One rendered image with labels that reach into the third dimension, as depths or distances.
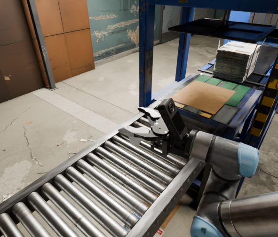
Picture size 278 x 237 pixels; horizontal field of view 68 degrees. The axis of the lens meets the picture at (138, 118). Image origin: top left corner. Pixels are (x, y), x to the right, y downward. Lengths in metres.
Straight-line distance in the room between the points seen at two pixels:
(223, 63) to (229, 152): 1.63
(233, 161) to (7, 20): 3.46
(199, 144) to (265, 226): 0.21
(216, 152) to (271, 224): 0.18
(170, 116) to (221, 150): 0.14
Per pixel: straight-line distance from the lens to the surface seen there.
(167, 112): 0.51
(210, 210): 0.52
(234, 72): 2.11
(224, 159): 0.54
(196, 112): 1.52
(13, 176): 2.40
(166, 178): 1.03
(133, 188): 0.99
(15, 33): 3.70
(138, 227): 0.89
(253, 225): 0.48
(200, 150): 0.54
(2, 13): 3.63
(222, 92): 1.87
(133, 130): 0.58
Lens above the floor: 1.58
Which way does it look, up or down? 34 degrees down
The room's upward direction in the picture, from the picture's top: straight up
